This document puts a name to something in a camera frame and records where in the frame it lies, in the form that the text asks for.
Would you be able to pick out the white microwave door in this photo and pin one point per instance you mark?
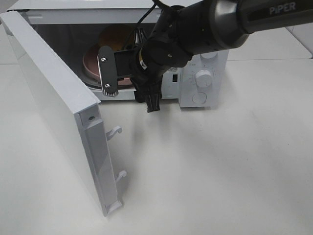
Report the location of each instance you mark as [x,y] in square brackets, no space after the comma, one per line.
[69,108]

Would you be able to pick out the pink round plate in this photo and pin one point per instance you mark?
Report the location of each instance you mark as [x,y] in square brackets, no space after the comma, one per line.
[90,65]

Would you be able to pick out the burger with sesame bun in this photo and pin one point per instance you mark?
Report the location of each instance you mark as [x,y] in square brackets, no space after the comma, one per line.
[116,36]

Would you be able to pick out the lower white timer knob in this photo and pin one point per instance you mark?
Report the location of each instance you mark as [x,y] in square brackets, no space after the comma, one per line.
[203,78]

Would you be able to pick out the upper white power knob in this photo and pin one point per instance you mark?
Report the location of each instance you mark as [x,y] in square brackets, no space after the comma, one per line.
[209,55]

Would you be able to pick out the round door release button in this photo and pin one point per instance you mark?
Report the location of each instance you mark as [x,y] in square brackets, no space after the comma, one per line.
[199,98]

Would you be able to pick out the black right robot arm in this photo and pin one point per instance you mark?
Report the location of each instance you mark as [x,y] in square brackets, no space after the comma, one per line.
[204,27]

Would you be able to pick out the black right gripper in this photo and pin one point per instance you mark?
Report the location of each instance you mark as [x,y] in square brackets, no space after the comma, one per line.
[145,75]

